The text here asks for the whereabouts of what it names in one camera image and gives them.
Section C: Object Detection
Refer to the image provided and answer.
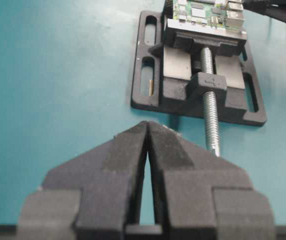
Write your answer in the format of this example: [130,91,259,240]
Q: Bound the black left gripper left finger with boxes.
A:
[17,121,148,240]

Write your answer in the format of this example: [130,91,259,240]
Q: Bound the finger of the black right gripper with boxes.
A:
[243,0,286,24]

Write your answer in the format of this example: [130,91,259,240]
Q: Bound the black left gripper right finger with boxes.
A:
[148,121,276,240]

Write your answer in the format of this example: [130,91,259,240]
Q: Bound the green PCB board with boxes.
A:
[163,0,245,31]

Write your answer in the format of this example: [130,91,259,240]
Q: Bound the black bench vise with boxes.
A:
[130,10,267,126]

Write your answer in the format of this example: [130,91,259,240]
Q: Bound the silver vise screw handle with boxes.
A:
[200,46,221,157]

